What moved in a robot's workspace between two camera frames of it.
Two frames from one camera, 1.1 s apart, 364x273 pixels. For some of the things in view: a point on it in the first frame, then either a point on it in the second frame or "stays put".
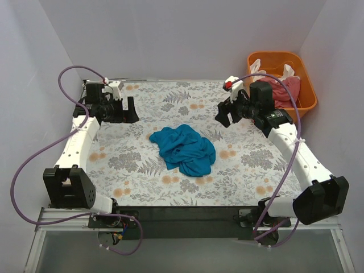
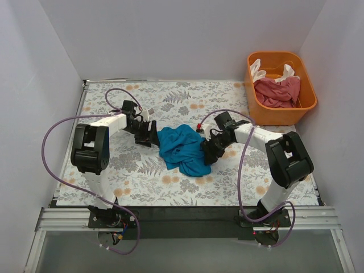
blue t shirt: x=183 y=149 stays put
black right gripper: x=228 y=111 to x=213 y=148
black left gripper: x=123 y=111 to x=148 y=133
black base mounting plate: x=218 y=223 stays put
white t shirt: x=289 y=71 stays put
